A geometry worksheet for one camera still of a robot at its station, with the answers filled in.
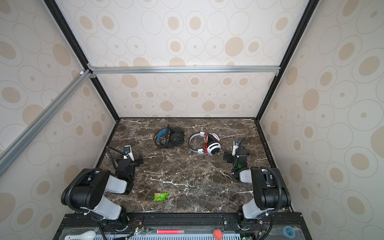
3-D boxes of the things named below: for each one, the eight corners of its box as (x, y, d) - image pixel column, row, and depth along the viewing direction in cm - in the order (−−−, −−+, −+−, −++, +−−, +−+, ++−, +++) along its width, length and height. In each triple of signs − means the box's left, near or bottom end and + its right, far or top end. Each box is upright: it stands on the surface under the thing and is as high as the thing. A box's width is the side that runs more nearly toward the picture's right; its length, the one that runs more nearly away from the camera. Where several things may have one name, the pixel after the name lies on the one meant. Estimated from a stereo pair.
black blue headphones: (152, 149, 104) (150, 142, 97) (156, 132, 114) (154, 124, 107) (183, 149, 104) (182, 142, 97) (184, 132, 114) (183, 124, 107)
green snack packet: (154, 201, 82) (153, 199, 80) (155, 194, 85) (154, 192, 82) (168, 201, 82) (167, 199, 80) (169, 194, 85) (168, 192, 82)
